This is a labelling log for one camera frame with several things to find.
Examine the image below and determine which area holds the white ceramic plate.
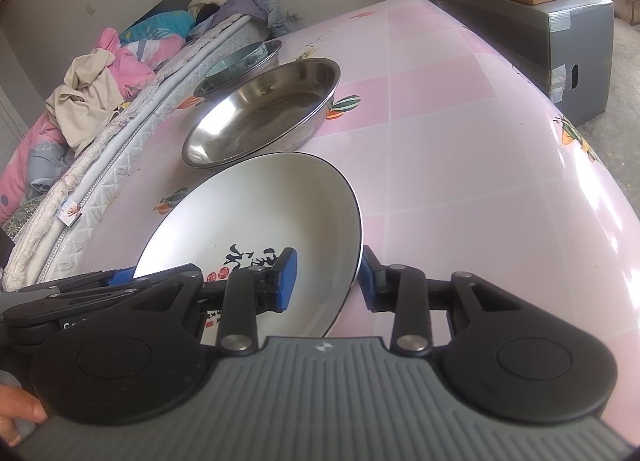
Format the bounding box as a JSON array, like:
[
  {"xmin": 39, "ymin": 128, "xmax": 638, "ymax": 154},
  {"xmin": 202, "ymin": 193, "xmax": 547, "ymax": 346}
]
[{"xmin": 136, "ymin": 152, "xmax": 363, "ymax": 339}]

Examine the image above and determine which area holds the teal ceramic bowl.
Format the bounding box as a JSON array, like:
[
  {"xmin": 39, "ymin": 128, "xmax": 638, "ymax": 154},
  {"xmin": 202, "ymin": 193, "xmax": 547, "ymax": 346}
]
[{"xmin": 205, "ymin": 42, "xmax": 268, "ymax": 85}]

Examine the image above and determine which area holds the person's left hand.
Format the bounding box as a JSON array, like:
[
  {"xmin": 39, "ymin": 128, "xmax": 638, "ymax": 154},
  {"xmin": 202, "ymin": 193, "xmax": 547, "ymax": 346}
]
[{"xmin": 0, "ymin": 385, "xmax": 48, "ymax": 446}]

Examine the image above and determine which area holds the white quilted mattress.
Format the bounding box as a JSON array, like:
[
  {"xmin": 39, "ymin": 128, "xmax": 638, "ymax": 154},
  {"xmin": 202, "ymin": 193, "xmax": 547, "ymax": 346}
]
[{"xmin": 1, "ymin": 13, "xmax": 269, "ymax": 292}]

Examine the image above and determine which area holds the pink blanket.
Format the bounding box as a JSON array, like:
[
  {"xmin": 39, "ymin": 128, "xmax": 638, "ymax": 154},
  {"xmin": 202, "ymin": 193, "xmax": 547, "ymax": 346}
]
[{"xmin": 1, "ymin": 28, "xmax": 186, "ymax": 222}]

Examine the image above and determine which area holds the beige garment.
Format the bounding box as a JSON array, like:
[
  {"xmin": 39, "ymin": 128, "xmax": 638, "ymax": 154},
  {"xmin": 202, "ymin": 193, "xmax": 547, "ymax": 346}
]
[{"xmin": 46, "ymin": 48, "xmax": 124, "ymax": 155}]

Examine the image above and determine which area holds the wide steel plate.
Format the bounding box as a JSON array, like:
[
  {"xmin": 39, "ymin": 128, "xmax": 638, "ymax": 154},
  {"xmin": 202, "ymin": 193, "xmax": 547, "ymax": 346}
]
[{"xmin": 181, "ymin": 58, "xmax": 341, "ymax": 172}]

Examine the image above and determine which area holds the deep steel bowl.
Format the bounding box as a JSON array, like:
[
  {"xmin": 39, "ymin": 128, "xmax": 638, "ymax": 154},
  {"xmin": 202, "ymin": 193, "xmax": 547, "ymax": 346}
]
[{"xmin": 193, "ymin": 39, "xmax": 283, "ymax": 97}]

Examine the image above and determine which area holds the large grey box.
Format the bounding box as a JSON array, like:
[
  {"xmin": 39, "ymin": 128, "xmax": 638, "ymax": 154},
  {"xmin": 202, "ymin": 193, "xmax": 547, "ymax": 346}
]
[{"xmin": 442, "ymin": 0, "xmax": 614, "ymax": 126}]

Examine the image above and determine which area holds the teal patterned pillow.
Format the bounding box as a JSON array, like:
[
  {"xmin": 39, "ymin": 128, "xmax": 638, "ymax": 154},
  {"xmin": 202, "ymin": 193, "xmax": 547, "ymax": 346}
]
[{"xmin": 119, "ymin": 10, "xmax": 195, "ymax": 45}]

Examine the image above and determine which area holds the purple grey bedsheet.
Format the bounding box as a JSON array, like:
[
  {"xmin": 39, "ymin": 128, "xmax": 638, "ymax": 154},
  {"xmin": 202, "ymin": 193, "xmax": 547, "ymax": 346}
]
[{"xmin": 188, "ymin": 0, "xmax": 294, "ymax": 39}]

